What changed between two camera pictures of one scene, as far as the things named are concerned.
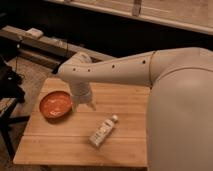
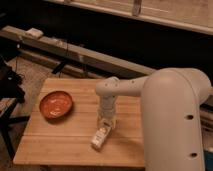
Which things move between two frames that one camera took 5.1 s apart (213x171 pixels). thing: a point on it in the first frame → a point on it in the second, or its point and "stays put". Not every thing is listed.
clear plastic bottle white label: (102, 130) stays put
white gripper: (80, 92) → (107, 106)
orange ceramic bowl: (55, 105) stays put
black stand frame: (11, 91) stays put
